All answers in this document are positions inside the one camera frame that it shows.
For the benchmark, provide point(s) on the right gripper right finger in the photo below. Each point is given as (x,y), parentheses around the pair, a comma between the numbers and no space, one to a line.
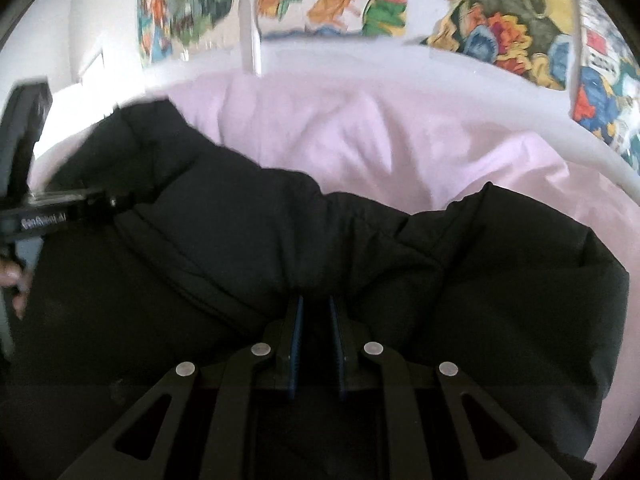
(437,424)

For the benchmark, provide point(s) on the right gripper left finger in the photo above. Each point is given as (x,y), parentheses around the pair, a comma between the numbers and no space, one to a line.
(191,424)

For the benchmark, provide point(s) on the black padded jacket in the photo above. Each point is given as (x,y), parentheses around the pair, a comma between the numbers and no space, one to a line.
(84,354)

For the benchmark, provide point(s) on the person left hand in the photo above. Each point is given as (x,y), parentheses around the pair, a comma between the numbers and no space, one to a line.
(18,281)

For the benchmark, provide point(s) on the blond anime character drawing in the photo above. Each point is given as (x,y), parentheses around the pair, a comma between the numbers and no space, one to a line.
(182,28)

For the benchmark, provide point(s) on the pink duvet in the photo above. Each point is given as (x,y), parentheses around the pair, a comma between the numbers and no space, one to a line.
(375,135)

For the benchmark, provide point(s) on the colourful comic doodle drawing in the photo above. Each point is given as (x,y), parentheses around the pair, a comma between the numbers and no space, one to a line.
(607,101)

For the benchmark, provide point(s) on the yellow dinosaur landscape drawing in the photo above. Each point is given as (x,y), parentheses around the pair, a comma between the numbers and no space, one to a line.
(528,38)

